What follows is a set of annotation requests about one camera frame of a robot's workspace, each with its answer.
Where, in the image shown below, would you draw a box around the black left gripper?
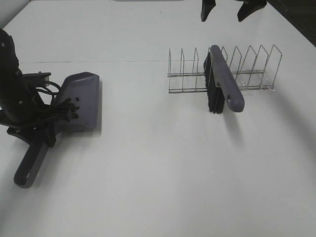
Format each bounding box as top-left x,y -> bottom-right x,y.
0,108 -> 64,147

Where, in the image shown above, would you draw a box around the chrome wire dish rack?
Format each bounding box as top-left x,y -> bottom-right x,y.
167,45 -> 282,94

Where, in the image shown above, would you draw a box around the grey hand brush black bristles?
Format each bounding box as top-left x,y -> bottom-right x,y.
203,45 -> 245,114

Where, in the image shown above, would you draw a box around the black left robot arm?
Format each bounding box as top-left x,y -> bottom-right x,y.
0,30 -> 65,147

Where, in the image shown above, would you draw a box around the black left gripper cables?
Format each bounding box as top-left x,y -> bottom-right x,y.
32,81 -> 70,124

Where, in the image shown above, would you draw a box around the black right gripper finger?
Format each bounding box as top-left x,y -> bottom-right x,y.
237,0 -> 267,22
200,0 -> 216,22

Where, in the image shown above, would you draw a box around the pile of coffee beans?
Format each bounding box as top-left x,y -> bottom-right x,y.
61,97 -> 80,121

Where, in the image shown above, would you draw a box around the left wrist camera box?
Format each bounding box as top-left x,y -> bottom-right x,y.
23,72 -> 51,87

